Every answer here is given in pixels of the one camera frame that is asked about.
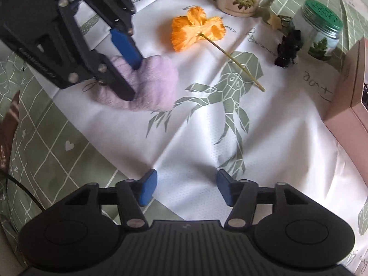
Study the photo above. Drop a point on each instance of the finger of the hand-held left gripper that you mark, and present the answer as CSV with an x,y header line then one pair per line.
x,y
120,87
126,49

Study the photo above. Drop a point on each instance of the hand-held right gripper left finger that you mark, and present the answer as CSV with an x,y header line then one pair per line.
x,y
147,188

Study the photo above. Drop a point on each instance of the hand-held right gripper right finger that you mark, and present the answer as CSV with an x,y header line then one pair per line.
x,y
225,188

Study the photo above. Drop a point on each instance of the fluffy purple scrunchie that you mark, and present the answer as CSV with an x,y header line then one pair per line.
x,y
155,86

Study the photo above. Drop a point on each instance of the pink cardboard box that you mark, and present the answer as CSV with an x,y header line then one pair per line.
x,y
350,115

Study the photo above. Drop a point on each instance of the orange fabric flower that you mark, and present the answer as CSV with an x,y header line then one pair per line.
x,y
195,26

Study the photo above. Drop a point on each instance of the dark brown cloth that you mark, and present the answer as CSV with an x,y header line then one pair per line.
x,y
10,126

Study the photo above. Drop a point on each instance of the black hair claw clip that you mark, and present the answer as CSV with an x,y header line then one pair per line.
x,y
289,49

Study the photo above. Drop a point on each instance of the green lid glass jar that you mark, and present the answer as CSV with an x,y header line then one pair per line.
x,y
319,28

